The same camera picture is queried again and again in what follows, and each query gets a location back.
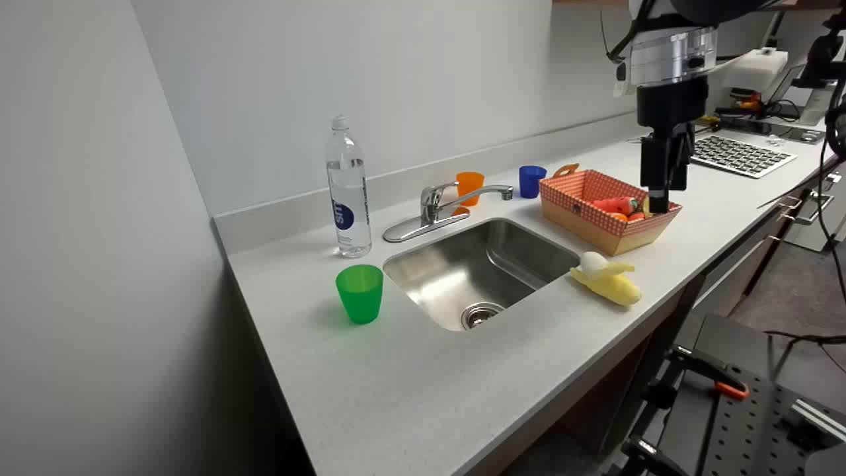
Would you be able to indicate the stainless steel sink basin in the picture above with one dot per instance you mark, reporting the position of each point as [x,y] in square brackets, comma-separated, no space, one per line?
[491,261]

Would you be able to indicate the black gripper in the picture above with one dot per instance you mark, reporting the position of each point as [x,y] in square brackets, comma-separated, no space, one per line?
[670,107]

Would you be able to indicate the green plastic cup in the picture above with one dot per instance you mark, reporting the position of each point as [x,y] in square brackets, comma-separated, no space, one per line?
[359,294]

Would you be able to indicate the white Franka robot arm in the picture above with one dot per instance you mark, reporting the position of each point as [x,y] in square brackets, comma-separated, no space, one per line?
[696,13]

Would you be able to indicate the orange checkered basket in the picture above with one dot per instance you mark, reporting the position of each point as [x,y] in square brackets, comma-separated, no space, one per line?
[581,212]

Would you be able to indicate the blue plastic cup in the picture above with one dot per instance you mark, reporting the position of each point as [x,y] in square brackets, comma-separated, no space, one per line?
[531,181]

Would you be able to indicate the orange carrot plush toy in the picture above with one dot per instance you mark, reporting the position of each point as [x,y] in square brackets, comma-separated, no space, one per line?
[613,207]

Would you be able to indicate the chrome sink faucet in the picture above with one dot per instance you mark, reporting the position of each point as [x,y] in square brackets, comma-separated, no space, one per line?
[435,207]

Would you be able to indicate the white box device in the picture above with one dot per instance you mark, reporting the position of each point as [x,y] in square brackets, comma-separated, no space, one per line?
[753,76]

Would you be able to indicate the orange plastic cup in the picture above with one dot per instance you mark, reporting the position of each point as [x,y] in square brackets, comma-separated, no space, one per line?
[469,187]

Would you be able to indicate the clear plastic water bottle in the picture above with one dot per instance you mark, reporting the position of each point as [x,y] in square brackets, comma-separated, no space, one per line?
[350,199]

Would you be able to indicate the perforated metal board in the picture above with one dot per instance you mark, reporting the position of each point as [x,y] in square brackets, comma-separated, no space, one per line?
[749,441]

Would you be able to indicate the white computer keyboard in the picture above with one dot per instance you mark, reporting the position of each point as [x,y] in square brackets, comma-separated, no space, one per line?
[739,154]

